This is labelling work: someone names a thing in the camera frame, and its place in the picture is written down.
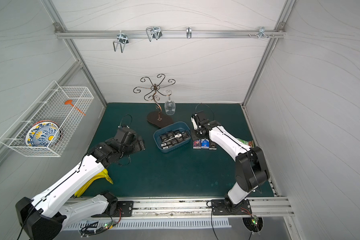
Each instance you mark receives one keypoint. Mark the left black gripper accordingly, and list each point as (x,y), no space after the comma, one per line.
(139,144)

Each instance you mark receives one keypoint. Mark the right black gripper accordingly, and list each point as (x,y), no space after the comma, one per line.
(200,132)

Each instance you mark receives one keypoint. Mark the blue pocket tissue pack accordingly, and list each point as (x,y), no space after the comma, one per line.
(205,144)

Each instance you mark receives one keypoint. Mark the dark blue tissue pack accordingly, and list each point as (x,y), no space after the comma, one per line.
(197,144)

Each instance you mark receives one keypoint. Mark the teal plastic storage box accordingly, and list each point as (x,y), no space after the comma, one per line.
(172,137)

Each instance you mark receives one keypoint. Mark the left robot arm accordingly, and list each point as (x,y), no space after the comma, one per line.
(29,211)

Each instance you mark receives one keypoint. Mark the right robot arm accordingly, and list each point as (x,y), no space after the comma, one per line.
(251,169)

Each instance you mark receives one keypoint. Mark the metal scroll cup stand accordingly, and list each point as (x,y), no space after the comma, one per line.
(156,118)

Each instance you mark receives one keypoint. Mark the green snack bag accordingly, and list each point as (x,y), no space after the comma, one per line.
(248,143)

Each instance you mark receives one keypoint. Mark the orange plastic spoon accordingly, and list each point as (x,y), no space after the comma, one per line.
(70,102)

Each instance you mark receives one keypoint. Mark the blue yellow patterned plate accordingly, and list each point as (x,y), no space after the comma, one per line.
(43,134)

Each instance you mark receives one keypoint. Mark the white vent strip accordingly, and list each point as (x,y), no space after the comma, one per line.
(155,224)

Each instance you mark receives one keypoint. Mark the metal hook small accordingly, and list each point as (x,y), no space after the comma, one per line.
(189,32)

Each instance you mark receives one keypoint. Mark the metal hook left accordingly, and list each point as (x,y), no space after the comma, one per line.
(121,41)

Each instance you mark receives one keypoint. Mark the metal hook centre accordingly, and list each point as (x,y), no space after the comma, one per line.
(154,33)

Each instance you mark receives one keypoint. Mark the metal hook right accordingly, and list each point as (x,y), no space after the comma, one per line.
(261,34)

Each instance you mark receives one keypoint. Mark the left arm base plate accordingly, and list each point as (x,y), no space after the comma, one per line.
(121,208)

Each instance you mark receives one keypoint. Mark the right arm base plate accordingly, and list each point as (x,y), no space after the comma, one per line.
(226,208)

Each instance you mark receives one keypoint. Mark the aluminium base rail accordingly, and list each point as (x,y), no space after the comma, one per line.
(148,208)

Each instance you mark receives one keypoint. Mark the white wire basket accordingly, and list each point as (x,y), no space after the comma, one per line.
(49,106)

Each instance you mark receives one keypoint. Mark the aluminium top rail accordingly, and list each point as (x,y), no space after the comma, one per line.
(167,34)

